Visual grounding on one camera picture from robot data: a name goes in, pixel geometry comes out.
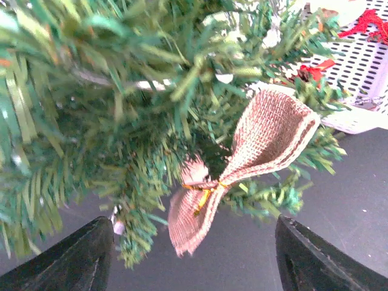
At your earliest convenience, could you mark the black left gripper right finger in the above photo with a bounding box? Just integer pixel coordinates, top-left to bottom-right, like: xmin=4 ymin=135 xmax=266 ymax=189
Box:
xmin=275 ymin=215 xmax=387 ymax=291

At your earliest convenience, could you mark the small green christmas tree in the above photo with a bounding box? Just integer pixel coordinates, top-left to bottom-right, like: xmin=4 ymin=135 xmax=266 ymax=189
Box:
xmin=1 ymin=1 xmax=347 ymax=267

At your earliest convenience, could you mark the white perforated plastic basket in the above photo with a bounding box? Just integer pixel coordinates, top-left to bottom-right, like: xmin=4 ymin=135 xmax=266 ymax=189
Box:
xmin=303 ymin=1 xmax=387 ymax=134

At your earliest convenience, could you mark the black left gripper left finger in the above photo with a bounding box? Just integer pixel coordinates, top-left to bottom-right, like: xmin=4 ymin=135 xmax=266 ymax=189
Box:
xmin=1 ymin=216 xmax=114 ymax=290

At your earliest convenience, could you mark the burlap bow with berries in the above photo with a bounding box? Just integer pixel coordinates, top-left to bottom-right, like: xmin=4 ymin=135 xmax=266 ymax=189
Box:
xmin=167 ymin=89 xmax=321 ymax=256

